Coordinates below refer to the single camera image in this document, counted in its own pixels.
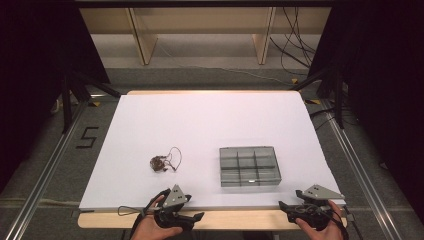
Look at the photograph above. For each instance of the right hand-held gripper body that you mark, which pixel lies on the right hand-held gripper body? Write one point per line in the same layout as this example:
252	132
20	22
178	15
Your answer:
320	192

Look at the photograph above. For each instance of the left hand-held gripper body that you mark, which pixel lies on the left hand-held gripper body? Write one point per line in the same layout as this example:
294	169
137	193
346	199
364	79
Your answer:
175	197

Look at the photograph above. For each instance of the clear plastic compartment box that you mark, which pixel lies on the clear plastic compartment box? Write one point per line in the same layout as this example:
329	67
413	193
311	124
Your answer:
250	166

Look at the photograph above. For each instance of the person's right hand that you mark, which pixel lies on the person's right hand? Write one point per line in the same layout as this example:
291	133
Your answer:
328	233

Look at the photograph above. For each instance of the person's left hand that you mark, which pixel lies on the person's left hand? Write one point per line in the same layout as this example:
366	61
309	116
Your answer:
146	230

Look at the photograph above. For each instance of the white table sheet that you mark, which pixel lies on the white table sheet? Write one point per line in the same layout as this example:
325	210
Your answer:
206	126

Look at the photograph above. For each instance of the yellow black tape piece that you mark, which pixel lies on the yellow black tape piece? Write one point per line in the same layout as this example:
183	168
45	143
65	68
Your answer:
96	103
294	81
312	101

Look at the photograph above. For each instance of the black tripod stand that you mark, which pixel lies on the black tripod stand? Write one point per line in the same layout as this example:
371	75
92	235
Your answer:
338	100
67	103

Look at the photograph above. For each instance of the dark curtain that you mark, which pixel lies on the dark curtain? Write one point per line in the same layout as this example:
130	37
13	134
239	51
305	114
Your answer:
30	66
383	83

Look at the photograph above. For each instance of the light wooden shelf unit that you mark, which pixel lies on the light wooden shelf unit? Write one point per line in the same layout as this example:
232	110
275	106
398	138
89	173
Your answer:
206	23

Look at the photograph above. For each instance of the aluminium floor rail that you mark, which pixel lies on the aluminium floor rail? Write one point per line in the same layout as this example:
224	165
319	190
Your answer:
360	173
46	173

